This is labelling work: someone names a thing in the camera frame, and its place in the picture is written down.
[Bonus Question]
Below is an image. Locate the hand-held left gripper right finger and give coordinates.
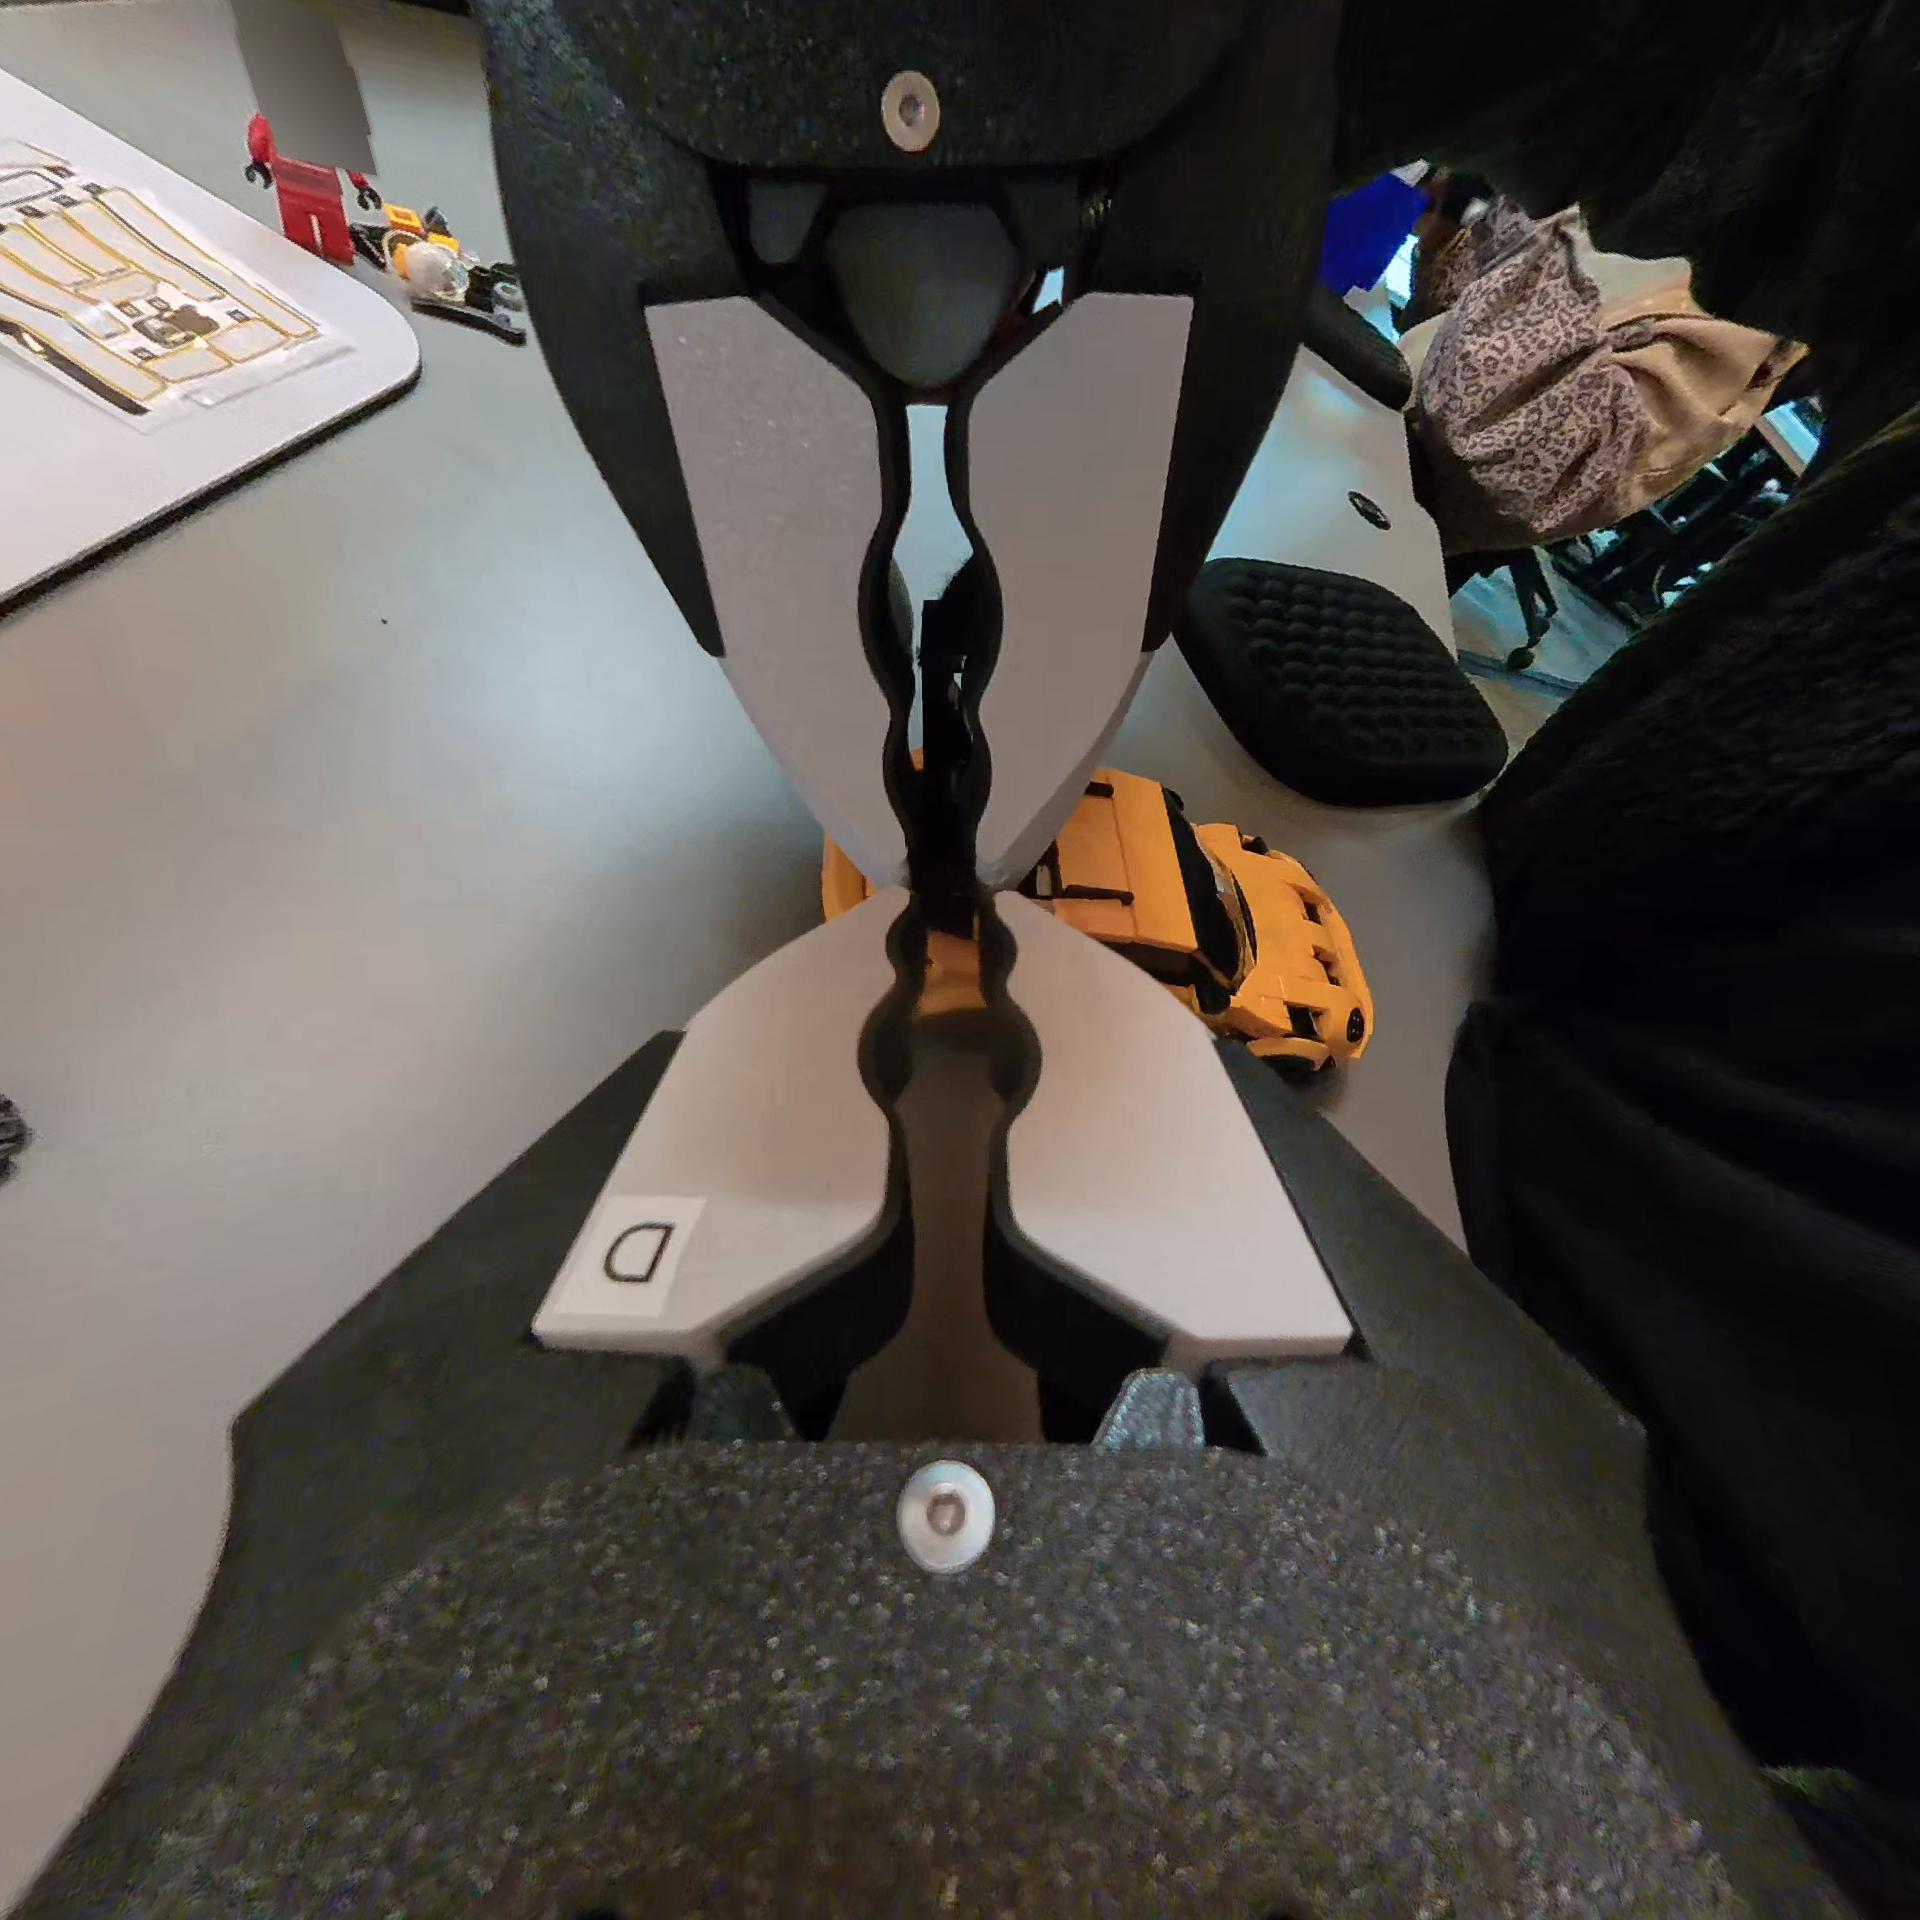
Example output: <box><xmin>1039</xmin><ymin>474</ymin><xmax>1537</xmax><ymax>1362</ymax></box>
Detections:
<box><xmin>983</xmin><ymin>891</ymin><xmax>1360</xmax><ymax>1369</ymax></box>

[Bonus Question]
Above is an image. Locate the red lego minifigure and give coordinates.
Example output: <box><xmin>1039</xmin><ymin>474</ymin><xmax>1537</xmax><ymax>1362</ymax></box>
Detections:
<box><xmin>243</xmin><ymin>111</ymin><xmax>383</xmax><ymax>269</ymax></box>

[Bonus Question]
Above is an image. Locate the yellow lego car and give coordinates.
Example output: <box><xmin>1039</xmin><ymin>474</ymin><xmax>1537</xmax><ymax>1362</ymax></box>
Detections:
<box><xmin>819</xmin><ymin>765</ymin><xmax>1376</xmax><ymax>1081</ymax></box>

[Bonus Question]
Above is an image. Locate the person's right forearm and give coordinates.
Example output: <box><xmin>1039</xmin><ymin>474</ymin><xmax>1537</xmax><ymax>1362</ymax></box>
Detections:
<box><xmin>1319</xmin><ymin>0</ymin><xmax>1920</xmax><ymax>453</ymax></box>

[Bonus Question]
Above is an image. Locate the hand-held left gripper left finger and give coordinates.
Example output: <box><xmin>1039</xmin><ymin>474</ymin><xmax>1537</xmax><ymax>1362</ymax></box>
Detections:
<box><xmin>527</xmin><ymin>885</ymin><xmax>920</xmax><ymax>1366</ymax></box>

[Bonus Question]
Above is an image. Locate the black padded wrist rest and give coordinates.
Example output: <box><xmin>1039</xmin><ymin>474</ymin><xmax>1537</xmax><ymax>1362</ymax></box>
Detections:
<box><xmin>1177</xmin><ymin>557</ymin><xmax>1513</xmax><ymax>811</ymax></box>

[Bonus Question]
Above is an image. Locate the black office chair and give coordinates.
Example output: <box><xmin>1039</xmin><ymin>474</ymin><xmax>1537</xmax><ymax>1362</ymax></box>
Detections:
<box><xmin>1302</xmin><ymin>281</ymin><xmax>1420</xmax><ymax>414</ymax></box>

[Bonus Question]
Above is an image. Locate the pile of small lego parts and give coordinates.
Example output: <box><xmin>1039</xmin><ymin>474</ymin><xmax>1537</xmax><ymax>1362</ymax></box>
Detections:
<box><xmin>352</xmin><ymin>195</ymin><xmax>531</xmax><ymax>348</ymax></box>

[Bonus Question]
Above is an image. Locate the beige bag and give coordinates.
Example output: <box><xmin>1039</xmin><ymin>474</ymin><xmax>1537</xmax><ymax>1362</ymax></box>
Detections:
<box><xmin>1598</xmin><ymin>306</ymin><xmax>1812</xmax><ymax>453</ymax></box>

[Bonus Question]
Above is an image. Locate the leopard print bag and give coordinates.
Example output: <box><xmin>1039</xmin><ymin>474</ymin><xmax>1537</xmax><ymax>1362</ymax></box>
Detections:
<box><xmin>1415</xmin><ymin>198</ymin><xmax>1643</xmax><ymax>549</ymax></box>

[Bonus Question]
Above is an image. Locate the white desk stand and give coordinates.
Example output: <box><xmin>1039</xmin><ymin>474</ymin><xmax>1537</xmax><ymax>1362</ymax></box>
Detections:
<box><xmin>0</xmin><ymin>60</ymin><xmax>425</xmax><ymax>609</ymax></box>

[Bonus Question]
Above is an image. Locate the lego sticker sheet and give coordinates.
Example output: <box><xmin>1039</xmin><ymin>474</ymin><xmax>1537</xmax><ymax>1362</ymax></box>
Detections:
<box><xmin>0</xmin><ymin>138</ymin><xmax>355</xmax><ymax>437</ymax></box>

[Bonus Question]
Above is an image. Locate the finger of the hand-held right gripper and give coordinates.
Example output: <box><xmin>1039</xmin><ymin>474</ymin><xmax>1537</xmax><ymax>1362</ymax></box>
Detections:
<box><xmin>943</xmin><ymin>287</ymin><xmax>1201</xmax><ymax>891</ymax></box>
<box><xmin>643</xmin><ymin>293</ymin><xmax>924</xmax><ymax>889</ymax></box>

